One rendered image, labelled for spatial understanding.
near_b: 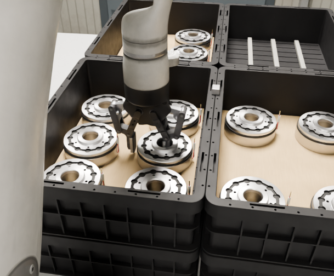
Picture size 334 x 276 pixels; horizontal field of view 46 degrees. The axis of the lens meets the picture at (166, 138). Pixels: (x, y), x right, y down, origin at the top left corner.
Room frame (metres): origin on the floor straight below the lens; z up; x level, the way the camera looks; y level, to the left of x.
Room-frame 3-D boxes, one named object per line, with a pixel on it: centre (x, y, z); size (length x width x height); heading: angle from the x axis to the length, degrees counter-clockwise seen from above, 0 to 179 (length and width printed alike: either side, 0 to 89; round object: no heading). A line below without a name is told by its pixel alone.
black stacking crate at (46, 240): (0.57, 0.07, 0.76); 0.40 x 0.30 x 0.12; 171
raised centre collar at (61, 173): (0.48, 0.16, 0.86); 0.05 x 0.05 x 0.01
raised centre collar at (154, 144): (0.57, 0.00, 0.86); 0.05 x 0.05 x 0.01
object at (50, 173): (0.48, 0.16, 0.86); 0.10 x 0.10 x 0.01
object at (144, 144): (0.57, 0.00, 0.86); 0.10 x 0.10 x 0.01
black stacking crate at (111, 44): (0.97, 0.01, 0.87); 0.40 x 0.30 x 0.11; 171
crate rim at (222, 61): (0.92, -0.29, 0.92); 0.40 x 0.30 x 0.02; 171
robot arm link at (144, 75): (0.59, 0.03, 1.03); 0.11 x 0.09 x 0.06; 170
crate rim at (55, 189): (0.57, 0.07, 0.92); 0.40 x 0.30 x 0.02; 171
